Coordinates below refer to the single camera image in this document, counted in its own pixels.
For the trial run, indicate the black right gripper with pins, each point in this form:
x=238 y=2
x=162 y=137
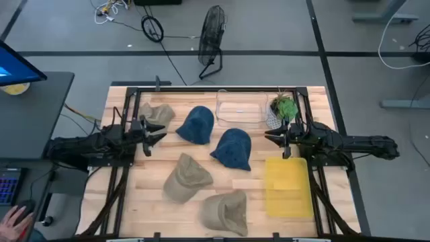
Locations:
x=292 y=134

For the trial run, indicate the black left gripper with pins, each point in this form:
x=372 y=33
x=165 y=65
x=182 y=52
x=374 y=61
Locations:
x=146 y=134

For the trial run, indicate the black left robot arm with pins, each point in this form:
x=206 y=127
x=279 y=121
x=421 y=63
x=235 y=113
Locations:
x=84 y=145

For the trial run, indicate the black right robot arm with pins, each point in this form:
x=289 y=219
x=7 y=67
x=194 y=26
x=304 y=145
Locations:
x=352 y=145

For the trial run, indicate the blue bucket hat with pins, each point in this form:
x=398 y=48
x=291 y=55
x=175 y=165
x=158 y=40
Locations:
x=197 y=126
x=233 y=149

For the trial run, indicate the tan baseball cap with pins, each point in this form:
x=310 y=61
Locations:
x=225 y=212
x=186 y=179
x=158 y=115

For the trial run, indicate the green potted plant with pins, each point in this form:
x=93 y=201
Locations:
x=285 y=108

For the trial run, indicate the clear plastic container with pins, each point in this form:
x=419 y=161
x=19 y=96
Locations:
x=242 y=109

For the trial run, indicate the yellow plastic tray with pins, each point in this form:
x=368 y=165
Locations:
x=288 y=188

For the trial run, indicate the black floor fan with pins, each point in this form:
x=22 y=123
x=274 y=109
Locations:
x=211 y=33

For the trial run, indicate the black desk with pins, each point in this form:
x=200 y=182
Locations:
x=33 y=117

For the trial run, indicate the grey desk leg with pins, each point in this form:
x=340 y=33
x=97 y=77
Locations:
x=406 y=102
x=386 y=15

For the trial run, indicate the yellow bowl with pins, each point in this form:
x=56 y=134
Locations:
x=15 y=89

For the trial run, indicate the black computer mouse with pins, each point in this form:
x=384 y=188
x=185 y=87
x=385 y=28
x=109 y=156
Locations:
x=26 y=205

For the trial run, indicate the computer monitor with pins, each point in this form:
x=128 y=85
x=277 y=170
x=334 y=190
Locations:
x=15 y=67

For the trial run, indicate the backlit keyboard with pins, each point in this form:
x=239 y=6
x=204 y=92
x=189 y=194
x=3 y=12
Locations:
x=8 y=186

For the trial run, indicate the person's hand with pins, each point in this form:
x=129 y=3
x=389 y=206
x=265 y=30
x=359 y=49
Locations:
x=13 y=227

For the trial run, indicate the black aluminium rig frame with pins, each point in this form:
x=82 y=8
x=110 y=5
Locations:
x=221 y=89

